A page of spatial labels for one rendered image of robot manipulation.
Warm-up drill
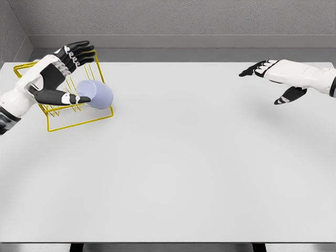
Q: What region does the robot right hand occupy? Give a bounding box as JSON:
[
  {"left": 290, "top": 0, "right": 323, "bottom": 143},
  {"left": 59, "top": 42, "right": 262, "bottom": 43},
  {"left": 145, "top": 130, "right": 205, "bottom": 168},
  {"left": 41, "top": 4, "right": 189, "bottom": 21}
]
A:
[{"left": 238, "top": 59, "right": 323, "bottom": 106}]

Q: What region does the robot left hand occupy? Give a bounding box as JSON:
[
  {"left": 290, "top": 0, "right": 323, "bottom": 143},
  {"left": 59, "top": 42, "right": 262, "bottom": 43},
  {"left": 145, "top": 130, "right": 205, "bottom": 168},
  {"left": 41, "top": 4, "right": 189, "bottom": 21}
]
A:
[{"left": 15, "top": 40, "right": 97, "bottom": 106}]

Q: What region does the lavender cup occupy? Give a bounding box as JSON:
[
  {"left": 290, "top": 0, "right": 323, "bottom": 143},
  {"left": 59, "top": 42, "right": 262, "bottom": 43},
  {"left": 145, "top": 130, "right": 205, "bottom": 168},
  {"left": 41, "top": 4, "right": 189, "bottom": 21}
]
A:
[{"left": 76, "top": 80, "right": 114, "bottom": 110}]

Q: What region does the yellow wire cup holder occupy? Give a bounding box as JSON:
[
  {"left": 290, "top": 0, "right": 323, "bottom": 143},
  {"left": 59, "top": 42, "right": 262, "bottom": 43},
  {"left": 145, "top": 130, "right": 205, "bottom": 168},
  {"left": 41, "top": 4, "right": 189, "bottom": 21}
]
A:
[{"left": 13, "top": 49, "right": 114, "bottom": 132}]

